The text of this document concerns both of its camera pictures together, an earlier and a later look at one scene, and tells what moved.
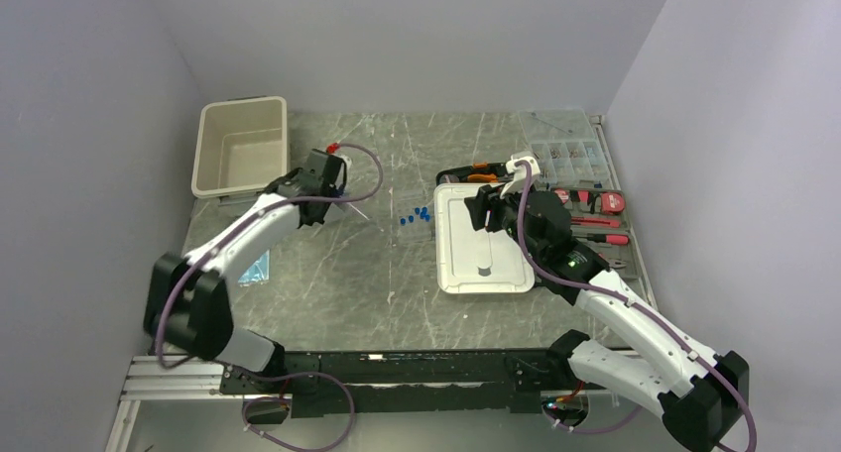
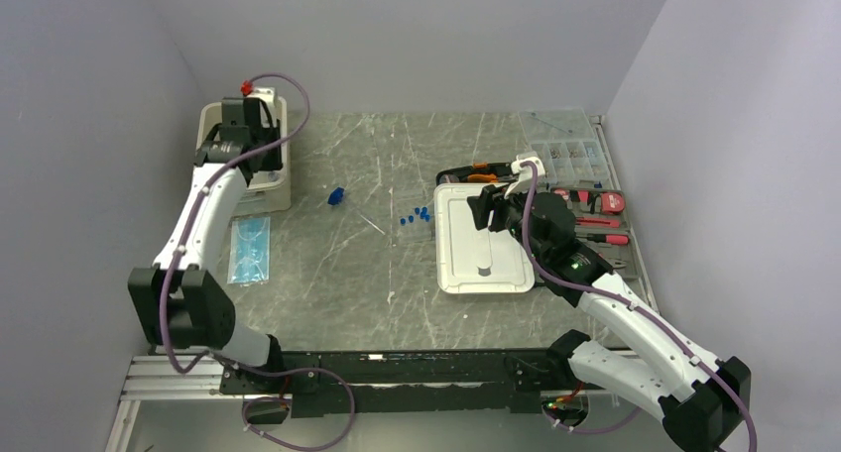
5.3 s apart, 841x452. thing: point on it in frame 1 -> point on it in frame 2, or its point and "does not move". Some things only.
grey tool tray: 600,224 does not move
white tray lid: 472,261 does not move
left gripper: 318,220 -> 274,162
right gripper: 488,198 does not move
